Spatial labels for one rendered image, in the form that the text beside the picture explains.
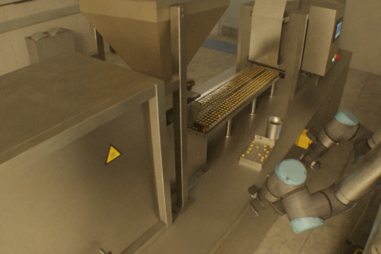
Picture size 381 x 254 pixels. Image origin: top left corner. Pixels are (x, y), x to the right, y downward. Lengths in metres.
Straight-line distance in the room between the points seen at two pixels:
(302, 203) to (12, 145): 0.72
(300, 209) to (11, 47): 4.34
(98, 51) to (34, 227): 0.62
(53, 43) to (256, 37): 3.13
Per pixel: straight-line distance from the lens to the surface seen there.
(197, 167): 1.20
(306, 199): 0.86
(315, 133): 1.31
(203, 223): 1.03
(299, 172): 0.87
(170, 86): 0.74
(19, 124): 0.61
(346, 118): 1.21
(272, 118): 1.47
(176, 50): 0.74
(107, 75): 0.75
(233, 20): 5.99
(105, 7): 0.84
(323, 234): 2.16
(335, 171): 2.68
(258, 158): 1.31
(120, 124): 0.67
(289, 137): 1.49
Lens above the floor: 1.62
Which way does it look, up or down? 30 degrees down
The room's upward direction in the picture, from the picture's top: straight up
